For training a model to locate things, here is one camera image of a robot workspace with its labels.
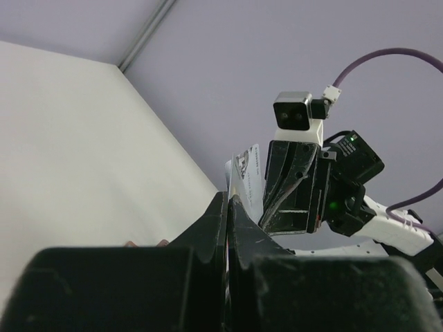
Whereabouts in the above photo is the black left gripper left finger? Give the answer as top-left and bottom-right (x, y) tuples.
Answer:
(1, 192), (228, 331)

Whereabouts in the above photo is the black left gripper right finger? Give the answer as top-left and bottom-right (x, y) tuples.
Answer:
(227, 196), (442, 331)

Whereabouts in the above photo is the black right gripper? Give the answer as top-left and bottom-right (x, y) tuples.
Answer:
(259, 140), (336, 234)

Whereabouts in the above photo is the silver VIP card 88888819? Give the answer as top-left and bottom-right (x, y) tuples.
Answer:
(224, 144), (264, 224)

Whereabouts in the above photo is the tan leather card holder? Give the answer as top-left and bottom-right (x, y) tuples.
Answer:
(123, 239), (170, 248)

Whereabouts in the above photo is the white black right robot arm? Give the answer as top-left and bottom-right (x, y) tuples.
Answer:
(258, 131), (442, 288)

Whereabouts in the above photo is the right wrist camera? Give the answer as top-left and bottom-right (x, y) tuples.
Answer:
(273, 85), (342, 146)

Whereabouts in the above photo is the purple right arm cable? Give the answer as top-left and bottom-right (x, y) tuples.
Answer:
(332, 47), (443, 232)

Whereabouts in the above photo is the right aluminium frame post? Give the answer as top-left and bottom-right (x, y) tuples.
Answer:
(117, 0), (177, 74)

